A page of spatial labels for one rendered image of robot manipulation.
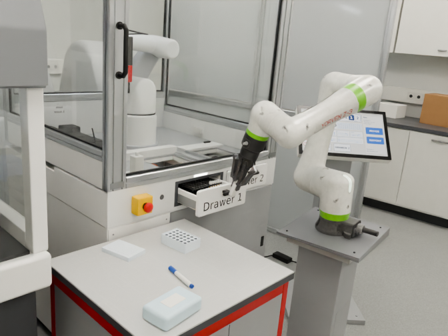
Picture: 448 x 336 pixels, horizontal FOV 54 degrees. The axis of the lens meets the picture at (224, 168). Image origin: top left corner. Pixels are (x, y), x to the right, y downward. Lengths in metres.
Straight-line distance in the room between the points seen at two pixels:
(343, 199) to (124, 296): 0.94
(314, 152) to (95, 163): 0.90
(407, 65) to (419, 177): 1.32
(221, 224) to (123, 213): 0.59
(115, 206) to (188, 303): 0.58
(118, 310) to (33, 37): 0.75
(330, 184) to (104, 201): 0.88
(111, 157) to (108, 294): 0.50
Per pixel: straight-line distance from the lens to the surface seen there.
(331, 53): 3.35
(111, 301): 1.36
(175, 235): 1.69
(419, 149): 4.50
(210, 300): 1.37
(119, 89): 1.60
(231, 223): 2.21
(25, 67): 1.17
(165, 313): 1.23
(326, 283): 1.93
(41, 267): 1.33
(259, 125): 1.62
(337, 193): 1.81
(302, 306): 2.03
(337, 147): 2.50
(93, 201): 1.77
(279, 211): 3.70
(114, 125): 1.61
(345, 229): 1.87
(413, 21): 4.87
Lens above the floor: 1.50
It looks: 16 degrees down
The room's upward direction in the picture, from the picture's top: 5 degrees clockwise
